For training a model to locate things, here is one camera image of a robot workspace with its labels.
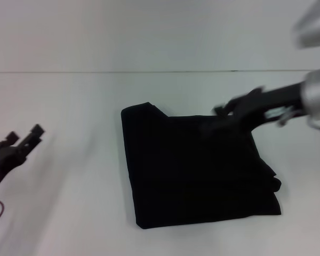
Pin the black t-shirt with FREE print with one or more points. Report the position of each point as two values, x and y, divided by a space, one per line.
192 173

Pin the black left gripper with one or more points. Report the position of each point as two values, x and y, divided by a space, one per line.
2 162

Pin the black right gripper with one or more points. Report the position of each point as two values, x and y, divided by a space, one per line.
269 104

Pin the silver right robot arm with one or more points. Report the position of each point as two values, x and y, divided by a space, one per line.
317 93

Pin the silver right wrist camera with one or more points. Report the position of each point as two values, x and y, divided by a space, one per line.
313 24

